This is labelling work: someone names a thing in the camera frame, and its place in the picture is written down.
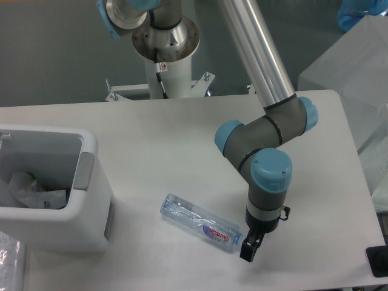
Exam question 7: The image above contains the clear patterned plastic sheet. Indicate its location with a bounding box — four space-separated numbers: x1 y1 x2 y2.
1 232 26 290

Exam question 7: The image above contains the blue plastic bag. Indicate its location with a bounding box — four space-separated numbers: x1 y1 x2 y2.
337 0 387 32

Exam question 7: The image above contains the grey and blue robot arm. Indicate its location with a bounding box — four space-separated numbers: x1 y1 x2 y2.
96 1 318 262

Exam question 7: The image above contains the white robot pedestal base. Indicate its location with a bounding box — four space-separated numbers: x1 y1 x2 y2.
105 56 216 102

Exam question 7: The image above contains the clear plastic water bottle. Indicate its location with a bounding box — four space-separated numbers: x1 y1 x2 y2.
160 193 244 252

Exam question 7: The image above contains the white plastic bag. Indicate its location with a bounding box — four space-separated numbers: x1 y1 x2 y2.
7 172 68 210

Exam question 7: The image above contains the black device at table edge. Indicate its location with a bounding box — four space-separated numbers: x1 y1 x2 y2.
366 246 387 278

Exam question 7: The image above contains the translucent plastic storage box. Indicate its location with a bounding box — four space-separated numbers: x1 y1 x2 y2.
297 14 388 155

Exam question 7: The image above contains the white plastic trash can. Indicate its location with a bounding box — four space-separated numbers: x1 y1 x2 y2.
1 124 114 253

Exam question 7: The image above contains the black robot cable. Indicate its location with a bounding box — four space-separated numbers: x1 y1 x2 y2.
153 47 169 99

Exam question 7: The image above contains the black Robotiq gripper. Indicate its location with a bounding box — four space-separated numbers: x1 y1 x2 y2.
240 206 290 263

